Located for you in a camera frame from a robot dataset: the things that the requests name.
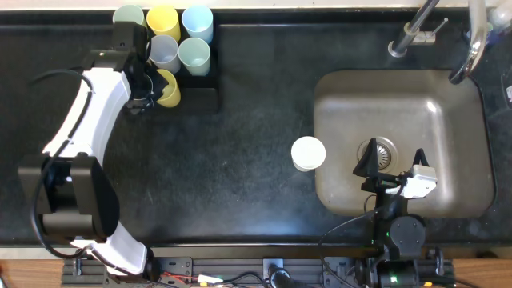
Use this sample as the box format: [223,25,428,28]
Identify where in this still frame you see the grey cup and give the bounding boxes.
[147,34,182,75]

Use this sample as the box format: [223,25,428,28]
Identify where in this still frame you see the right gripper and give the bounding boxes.
[352,138,430,194]

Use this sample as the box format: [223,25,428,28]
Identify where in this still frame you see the black tray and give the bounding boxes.
[112,7,220,115]

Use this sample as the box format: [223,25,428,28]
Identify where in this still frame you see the yellow cup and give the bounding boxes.
[154,68,182,109]
[146,5,182,43]

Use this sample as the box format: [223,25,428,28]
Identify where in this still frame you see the steel tap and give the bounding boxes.
[386,0,489,85]

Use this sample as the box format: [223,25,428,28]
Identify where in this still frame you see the white cup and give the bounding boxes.
[290,135,327,173]

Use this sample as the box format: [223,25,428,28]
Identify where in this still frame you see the green cup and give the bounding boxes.
[112,4,146,27]
[178,37,212,77]

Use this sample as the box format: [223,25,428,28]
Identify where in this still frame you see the mounting rail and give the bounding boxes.
[62,255,457,288]

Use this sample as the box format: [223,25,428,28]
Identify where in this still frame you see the steel sink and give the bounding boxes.
[313,70,496,219]

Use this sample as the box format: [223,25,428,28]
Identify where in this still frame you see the black cable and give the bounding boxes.
[318,182,407,288]
[30,68,97,261]

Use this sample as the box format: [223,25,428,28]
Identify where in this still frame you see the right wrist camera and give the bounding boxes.
[386,163,438,200]

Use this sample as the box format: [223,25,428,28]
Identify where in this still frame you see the blue cup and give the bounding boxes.
[181,5,214,44]

